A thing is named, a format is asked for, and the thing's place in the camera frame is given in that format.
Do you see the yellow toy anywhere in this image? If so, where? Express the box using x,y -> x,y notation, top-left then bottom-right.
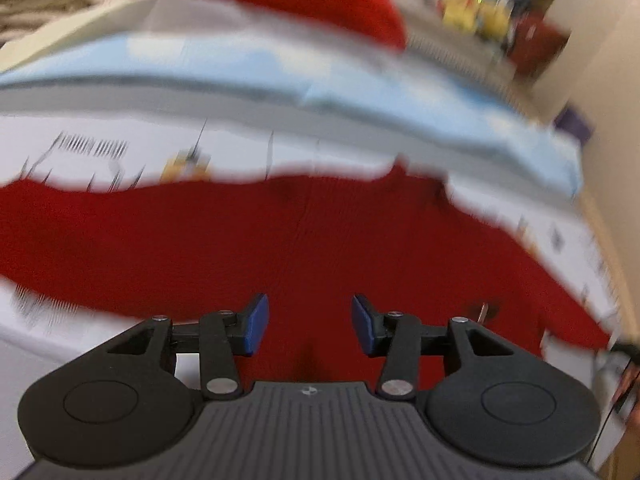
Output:
442,0 -> 514,39

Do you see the dark red bag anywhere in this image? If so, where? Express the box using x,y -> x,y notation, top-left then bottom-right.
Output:
510,15 -> 572,79

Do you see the deer print grey bed sheet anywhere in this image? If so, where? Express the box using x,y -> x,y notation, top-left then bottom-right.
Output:
0,110 -> 628,480

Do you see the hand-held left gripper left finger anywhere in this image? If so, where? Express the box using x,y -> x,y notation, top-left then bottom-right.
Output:
107,293 -> 270,401

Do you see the purple box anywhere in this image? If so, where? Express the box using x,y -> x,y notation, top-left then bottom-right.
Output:
554,105 -> 596,144

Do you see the wooden bed frame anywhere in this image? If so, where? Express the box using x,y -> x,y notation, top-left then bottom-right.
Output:
579,192 -> 632,313

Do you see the red knit sweater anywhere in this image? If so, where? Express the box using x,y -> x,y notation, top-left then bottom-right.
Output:
0,165 -> 614,392

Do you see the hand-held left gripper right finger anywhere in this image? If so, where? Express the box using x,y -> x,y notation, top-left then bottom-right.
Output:
350,294 -> 517,401

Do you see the light blue pillow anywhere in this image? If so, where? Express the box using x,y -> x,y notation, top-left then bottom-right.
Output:
0,30 -> 584,197

